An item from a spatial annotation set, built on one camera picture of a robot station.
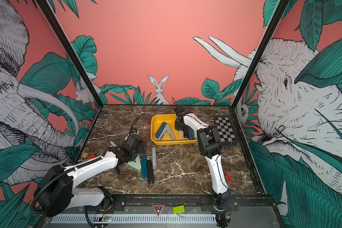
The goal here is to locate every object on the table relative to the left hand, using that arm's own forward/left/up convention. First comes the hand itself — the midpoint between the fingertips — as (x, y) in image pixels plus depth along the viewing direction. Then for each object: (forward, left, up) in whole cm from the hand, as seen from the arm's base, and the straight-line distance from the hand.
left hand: (140, 141), depth 87 cm
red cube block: (-5, +31, -9) cm, 33 cm away
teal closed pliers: (-13, -2, -9) cm, 16 cm away
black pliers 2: (-18, -7, -8) cm, 21 cm away
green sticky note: (-37, -22, -8) cm, 44 cm away
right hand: (+16, -26, -8) cm, 32 cm away
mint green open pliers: (-12, +2, -8) cm, 15 cm away
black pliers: (+10, -31, -8) cm, 34 cm away
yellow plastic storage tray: (+22, -9, -7) cm, 25 cm away
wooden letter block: (-4, +37, -9) cm, 38 cm away
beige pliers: (+10, -27, -8) cm, 30 cm away
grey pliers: (+15, -17, -8) cm, 24 cm away
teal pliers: (+9, -35, -8) cm, 37 cm away
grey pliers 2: (-8, -9, -8) cm, 14 cm away
